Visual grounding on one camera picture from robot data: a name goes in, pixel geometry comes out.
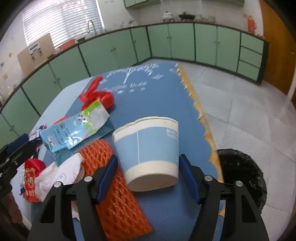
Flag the red gold festive bag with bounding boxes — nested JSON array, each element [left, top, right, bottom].
[[21, 158, 46, 203]]

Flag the blue red wrapper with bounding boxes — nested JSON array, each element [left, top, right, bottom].
[[29, 125, 47, 141]]

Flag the white tissue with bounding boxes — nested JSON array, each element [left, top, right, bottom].
[[34, 152, 85, 220]]

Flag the orange foam fruit net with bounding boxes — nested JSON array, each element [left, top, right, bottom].
[[78, 140, 152, 240]]

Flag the blue white paper cup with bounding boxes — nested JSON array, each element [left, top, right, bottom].
[[112, 116, 180, 192]]

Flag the black trash bin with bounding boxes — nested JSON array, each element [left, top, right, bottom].
[[217, 149, 267, 212]]

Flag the green lower kitchen cabinets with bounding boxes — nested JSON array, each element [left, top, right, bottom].
[[1, 22, 269, 146]]

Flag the person's left hand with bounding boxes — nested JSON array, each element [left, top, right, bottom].
[[1, 192, 23, 232]]

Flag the blue green snack pouch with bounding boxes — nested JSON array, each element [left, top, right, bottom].
[[40, 100, 114, 153]]

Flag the red knotted plastic bag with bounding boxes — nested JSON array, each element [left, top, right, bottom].
[[79, 75, 114, 111]]

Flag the wooden cutting board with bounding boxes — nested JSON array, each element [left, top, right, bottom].
[[17, 33, 56, 77]]

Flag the red wash basin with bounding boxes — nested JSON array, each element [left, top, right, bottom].
[[58, 39, 75, 51]]

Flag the window blinds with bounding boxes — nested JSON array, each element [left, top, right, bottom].
[[22, 0, 104, 47]]

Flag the chrome sink faucet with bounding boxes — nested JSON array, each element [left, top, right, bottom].
[[87, 20, 97, 35]]

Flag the blue tablecloth mat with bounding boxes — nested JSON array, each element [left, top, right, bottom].
[[31, 61, 225, 241]]

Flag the brown wooden door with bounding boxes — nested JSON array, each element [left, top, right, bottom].
[[259, 1, 295, 94]]

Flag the green upper cabinets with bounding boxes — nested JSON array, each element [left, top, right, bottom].
[[123, 0, 245, 9]]

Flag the orange thermos flask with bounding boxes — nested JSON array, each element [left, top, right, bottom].
[[247, 15, 256, 35]]

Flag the white cooking pot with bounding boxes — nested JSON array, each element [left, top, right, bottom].
[[162, 11, 174, 22]]

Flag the black wok pan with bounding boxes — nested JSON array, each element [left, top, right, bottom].
[[178, 11, 196, 21]]

